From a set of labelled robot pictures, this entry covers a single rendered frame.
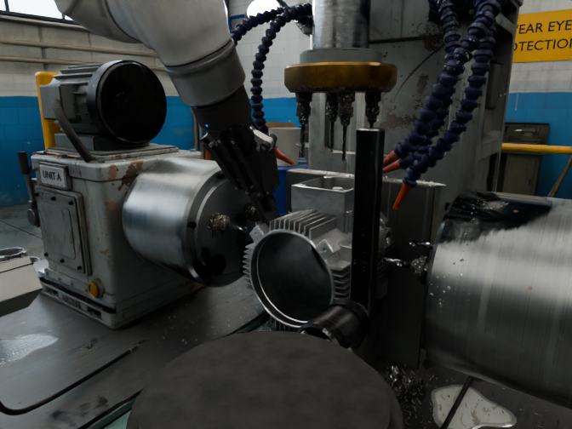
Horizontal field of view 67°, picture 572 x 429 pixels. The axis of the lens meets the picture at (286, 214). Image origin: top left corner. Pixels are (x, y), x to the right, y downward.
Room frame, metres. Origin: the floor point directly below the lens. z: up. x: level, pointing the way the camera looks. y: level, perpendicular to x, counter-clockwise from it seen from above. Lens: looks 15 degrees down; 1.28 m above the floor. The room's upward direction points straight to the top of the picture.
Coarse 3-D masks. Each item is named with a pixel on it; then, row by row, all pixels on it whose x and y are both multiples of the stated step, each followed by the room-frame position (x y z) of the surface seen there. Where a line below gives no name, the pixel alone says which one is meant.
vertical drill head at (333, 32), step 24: (336, 0) 0.69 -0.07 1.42; (360, 0) 0.69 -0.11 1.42; (312, 24) 0.73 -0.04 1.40; (336, 24) 0.69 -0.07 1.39; (360, 24) 0.69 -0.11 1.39; (312, 48) 0.72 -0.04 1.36; (336, 48) 0.67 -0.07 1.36; (360, 48) 0.67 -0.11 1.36; (288, 72) 0.70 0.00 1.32; (312, 72) 0.65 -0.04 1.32; (336, 72) 0.64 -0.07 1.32; (360, 72) 0.64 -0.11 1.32; (384, 72) 0.66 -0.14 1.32; (336, 96) 0.78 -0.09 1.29
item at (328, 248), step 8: (384, 216) 0.73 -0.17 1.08; (264, 224) 0.66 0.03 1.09; (384, 224) 0.71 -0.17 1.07; (256, 232) 0.65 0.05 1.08; (264, 232) 0.64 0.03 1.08; (256, 240) 0.65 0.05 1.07; (328, 240) 0.58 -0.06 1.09; (320, 248) 0.58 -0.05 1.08; (328, 248) 0.57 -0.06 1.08; (336, 248) 0.58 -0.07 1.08; (328, 256) 0.57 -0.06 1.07; (256, 304) 0.65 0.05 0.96
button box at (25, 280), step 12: (0, 264) 0.50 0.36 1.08; (12, 264) 0.51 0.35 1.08; (24, 264) 0.52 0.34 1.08; (0, 276) 0.49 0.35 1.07; (12, 276) 0.50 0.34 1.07; (24, 276) 0.51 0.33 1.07; (36, 276) 0.52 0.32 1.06; (0, 288) 0.48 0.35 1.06; (12, 288) 0.49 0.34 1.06; (24, 288) 0.50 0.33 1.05; (36, 288) 0.51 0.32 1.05; (0, 300) 0.47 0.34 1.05; (12, 300) 0.48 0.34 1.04; (24, 300) 0.51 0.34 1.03; (0, 312) 0.50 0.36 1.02; (12, 312) 0.52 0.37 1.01
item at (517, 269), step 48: (480, 192) 0.55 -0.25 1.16; (480, 240) 0.47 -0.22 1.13; (528, 240) 0.45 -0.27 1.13; (432, 288) 0.47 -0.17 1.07; (480, 288) 0.44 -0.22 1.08; (528, 288) 0.42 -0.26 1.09; (432, 336) 0.47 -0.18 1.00; (480, 336) 0.43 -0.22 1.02; (528, 336) 0.41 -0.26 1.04; (528, 384) 0.42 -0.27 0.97
